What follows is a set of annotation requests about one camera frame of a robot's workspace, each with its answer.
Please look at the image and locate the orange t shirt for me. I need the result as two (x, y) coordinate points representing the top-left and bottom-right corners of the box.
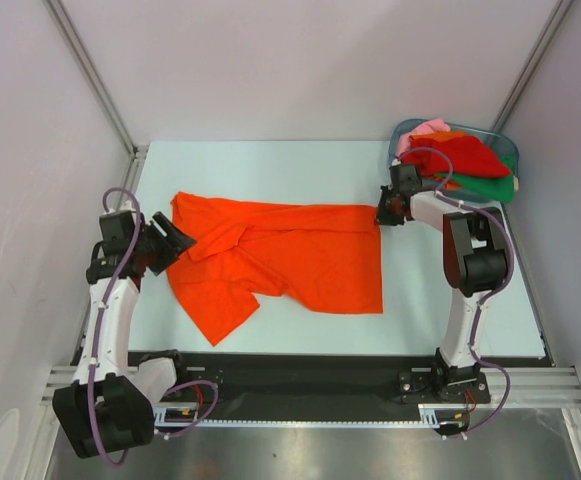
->
(429, 173), (462, 191)
(167, 192), (384, 346)

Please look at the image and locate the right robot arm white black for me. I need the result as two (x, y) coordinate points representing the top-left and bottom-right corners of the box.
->
(376, 164), (514, 401)

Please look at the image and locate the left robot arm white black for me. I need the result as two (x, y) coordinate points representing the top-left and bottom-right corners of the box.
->
(52, 210), (195, 459)

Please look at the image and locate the red t shirt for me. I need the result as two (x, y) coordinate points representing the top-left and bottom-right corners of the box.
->
(400, 135), (511, 179)

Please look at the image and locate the pink t shirt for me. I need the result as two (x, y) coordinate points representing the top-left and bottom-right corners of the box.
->
(395, 118), (451, 156)

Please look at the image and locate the green t shirt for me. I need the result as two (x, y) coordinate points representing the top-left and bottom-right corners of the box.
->
(444, 156), (519, 204)

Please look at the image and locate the blue plastic basket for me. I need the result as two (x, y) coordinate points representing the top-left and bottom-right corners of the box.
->
(388, 118), (519, 204)

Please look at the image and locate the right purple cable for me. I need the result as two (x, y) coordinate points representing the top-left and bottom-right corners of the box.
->
(394, 147), (516, 439)

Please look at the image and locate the purple cable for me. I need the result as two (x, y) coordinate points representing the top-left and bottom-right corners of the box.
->
(87, 187), (219, 467)
(394, 147), (516, 439)

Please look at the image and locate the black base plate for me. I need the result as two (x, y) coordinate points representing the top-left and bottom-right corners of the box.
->
(124, 349), (554, 424)

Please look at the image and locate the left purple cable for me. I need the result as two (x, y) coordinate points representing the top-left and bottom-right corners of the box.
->
(87, 187), (219, 467)

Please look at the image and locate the white slotted cable duct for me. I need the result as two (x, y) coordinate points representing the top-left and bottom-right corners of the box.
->
(153, 403), (468, 436)

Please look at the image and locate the aluminium frame rail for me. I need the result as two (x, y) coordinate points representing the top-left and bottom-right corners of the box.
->
(484, 367), (581, 409)

